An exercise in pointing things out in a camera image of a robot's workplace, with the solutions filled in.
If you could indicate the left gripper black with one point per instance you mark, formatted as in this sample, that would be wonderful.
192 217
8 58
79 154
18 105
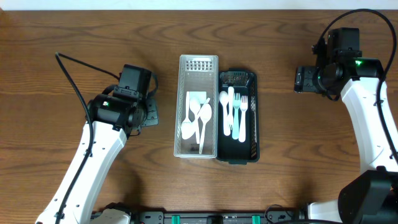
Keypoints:
152 112

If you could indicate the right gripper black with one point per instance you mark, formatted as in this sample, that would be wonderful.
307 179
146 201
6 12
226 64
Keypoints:
302 79

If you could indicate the white spoon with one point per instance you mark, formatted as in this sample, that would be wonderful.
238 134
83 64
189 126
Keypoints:
223 98
186 126
206 101
205 116

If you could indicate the clear mesh plastic tray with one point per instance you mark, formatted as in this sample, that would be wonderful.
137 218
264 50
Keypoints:
197 74

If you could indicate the white spoon angled large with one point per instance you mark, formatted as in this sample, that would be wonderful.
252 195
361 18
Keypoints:
195 108

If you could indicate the white fork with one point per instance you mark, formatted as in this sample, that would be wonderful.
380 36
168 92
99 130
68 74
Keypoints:
230 104
242 128
236 106

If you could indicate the black mesh plastic tray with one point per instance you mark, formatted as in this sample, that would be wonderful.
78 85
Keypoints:
231 150

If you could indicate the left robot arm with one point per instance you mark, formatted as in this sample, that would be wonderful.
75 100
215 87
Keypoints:
111 121

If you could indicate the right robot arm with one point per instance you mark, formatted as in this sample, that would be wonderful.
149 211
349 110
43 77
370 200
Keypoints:
371 197

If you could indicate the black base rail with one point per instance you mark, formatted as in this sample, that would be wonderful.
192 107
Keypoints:
273 214

